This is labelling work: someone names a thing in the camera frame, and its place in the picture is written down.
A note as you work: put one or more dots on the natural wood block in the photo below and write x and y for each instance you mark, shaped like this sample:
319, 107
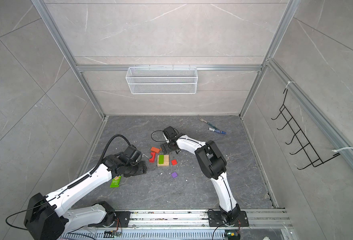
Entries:
166, 161

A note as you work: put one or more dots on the green snack wrapper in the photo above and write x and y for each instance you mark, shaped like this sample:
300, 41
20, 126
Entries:
115, 182

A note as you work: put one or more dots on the red arch wood block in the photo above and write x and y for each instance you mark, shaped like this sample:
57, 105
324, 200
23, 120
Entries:
152, 158

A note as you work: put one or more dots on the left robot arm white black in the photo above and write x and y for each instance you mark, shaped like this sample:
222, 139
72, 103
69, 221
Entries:
50, 216

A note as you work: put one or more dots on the green rectangular block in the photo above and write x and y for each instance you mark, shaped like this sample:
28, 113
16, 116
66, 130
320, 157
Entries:
160, 160

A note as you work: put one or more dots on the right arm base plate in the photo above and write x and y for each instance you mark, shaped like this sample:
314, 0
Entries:
219, 219

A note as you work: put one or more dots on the black wire hook rack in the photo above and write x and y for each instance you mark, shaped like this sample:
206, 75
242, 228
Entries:
298, 135

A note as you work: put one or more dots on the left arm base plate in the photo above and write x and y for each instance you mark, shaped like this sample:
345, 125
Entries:
119, 219

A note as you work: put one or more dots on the small red cube block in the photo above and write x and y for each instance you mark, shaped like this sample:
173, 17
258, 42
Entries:
174, 162

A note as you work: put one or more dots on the white wire mesh basket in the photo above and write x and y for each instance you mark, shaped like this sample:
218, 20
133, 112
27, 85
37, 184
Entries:
162, 80

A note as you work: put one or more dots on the blue marker pen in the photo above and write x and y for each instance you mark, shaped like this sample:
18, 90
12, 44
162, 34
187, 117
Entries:
217, 131

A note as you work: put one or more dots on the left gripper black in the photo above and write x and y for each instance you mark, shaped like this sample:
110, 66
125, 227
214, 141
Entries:
143, 168

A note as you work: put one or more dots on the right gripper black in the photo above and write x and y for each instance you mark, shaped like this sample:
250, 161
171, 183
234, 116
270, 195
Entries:
165, 148

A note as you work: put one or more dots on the orange-red wood block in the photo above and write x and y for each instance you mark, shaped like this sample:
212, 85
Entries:
155, 150

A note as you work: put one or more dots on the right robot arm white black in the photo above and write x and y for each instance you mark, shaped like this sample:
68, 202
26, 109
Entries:
212, 164

